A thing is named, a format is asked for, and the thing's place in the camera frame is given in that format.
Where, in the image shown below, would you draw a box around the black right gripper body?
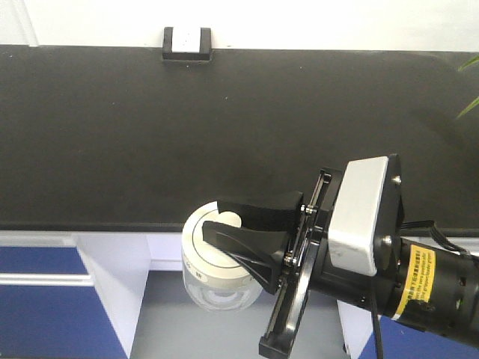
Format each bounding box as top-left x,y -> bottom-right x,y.
259,154 -> 403,355

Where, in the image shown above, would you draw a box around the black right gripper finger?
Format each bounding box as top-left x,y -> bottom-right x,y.
217,191 -> 304,232
202,221 -> 290,295

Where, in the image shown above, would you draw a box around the glass jar with white lid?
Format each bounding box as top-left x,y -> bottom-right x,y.
181,201 -> 263,311

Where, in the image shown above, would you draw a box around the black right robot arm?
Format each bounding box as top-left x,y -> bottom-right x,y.
202,154 -> 478,358

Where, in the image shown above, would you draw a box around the black desktop socket box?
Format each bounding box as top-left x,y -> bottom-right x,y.
162,26 -> 213,61

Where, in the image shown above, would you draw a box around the blue lab bench cabinet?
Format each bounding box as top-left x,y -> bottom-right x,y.
0,230 -> 479,359

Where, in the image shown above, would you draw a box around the green plant leaves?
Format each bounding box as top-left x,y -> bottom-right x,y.
456,55 -> 479,120

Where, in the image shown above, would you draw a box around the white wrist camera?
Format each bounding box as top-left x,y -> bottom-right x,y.
328,156 -> 388,277

